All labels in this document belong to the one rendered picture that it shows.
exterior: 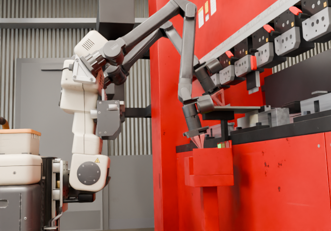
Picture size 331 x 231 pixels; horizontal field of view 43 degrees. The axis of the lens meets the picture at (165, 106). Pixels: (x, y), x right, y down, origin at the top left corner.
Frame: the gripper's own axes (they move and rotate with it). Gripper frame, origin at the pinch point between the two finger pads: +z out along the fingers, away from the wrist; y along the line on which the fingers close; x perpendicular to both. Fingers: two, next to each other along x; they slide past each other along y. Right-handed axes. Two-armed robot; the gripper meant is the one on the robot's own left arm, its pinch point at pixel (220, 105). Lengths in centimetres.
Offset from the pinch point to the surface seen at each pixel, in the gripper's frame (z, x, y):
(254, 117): 12.5, -8.5, -6.6
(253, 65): -8.2, -15.5, -17.9
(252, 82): -1.7, -19.2, -3.0
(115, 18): -85, -10, 98
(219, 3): -47, -42, 23
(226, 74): -11.1, -21.2, 19.8
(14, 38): -192, 33, 367
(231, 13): -37, -36, 8
